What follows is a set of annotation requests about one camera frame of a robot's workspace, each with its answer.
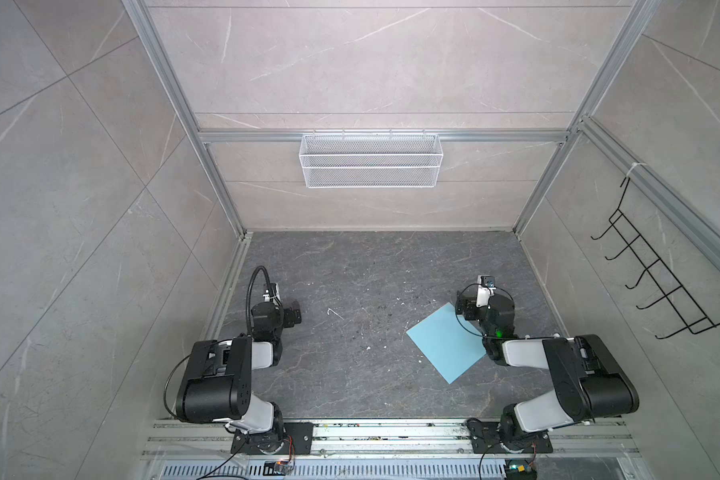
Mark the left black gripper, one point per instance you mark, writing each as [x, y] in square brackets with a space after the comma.
[291, 313]

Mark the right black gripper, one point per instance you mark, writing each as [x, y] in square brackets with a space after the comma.
[466, 305]

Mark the light blue paper sheet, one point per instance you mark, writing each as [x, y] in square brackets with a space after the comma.
[450, 344]

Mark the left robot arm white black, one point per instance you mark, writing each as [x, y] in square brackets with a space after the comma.
[216, 386]

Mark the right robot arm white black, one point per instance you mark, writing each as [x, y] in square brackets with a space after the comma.
[587, 381]

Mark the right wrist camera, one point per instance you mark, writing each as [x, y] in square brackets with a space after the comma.
[485, 290]

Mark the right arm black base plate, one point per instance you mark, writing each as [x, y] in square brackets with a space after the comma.
[498, 437]

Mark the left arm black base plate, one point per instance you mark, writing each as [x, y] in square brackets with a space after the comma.
[290, 438]

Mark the aluminium mounting rail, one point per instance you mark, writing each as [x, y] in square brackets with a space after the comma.
[392, 438]

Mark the white wire mesh basket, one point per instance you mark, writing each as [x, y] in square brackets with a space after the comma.
[336, 161]

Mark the black wire hook rack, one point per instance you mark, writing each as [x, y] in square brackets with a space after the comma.
[671, 291]

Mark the white cable tie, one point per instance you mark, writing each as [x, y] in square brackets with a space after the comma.
[633, 166]

